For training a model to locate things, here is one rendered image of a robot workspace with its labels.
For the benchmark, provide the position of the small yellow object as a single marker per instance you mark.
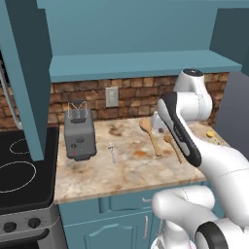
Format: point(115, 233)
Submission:
point(211, 133)

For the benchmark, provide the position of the teal drawer front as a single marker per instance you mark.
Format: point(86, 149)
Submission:
point(126, 202)

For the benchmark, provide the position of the large wooden spoon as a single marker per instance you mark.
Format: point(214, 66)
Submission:
point(147, 125)

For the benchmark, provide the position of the teal open cabinet door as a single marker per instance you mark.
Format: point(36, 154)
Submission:
point(27, 64)

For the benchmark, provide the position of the teal base cabinet door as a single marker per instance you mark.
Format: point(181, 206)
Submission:
point(107, 231)

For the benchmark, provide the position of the slim metallic utensil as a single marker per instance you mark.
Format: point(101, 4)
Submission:
point(112, 152)

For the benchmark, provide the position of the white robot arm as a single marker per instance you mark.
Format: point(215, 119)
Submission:
point(223, 168)

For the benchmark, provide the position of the grey toaster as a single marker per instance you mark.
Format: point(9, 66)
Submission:
point(79, 136)

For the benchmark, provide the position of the black glass-top stove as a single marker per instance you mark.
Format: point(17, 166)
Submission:
point(22, 181)

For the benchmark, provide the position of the teal wall cabinet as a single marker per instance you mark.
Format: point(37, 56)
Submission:
point(136, 48)

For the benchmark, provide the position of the white wall outlet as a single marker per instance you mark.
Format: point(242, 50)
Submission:
point(112, 97)

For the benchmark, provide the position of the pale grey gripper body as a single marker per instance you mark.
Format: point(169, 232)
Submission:
point(158, 121)

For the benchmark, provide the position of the black stove knob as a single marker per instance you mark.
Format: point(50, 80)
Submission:
point(10, 227)
point(34, 222)

